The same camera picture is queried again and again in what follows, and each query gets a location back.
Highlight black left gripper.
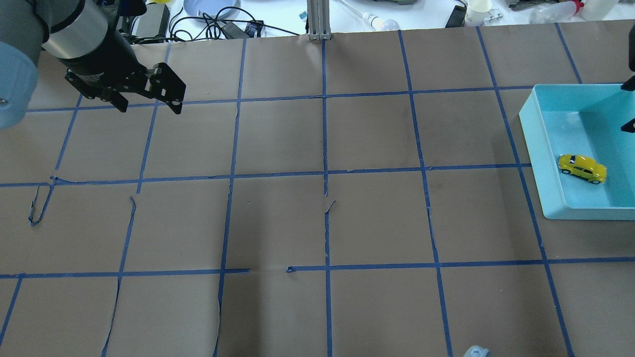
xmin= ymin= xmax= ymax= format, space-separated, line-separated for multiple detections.
xmin=59 ymin=29 xmax=187 ymax=115

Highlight yellow toy beetle car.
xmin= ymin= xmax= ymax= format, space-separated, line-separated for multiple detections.
xmin=557 ymin=154 xmax=607 ymax=184

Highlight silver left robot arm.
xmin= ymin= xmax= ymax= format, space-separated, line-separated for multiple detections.
xmin=0 ymin=0 xmax=186 ymax=129

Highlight light blue plastic bin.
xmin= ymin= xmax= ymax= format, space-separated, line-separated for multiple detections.
xmin=519 ymin=84 xmax=635 ymax=221

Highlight clear plastic bottle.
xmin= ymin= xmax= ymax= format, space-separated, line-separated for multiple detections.
xmin=528 ymin=0 xmax=585 ymax=24

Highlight blue plate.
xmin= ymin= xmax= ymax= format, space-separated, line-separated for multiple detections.
xmin=182 ymin=0 xmax=241 ymax=20

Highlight black power adapter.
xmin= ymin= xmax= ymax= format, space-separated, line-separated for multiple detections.
xmin=220 ymin=21 xmax=264 ymax=39

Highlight paper cup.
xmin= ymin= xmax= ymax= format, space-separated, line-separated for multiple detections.
xmin=463 ymin=0 xmax=492 ymax=27

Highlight white light bulb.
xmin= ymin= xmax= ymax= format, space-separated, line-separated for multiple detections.
xmin=362 ymin=13 xmax=400 ymax=31

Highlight aluminium frame post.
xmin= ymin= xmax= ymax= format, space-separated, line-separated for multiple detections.
xmin=306 ymin=0 xmax=332 ymax=42

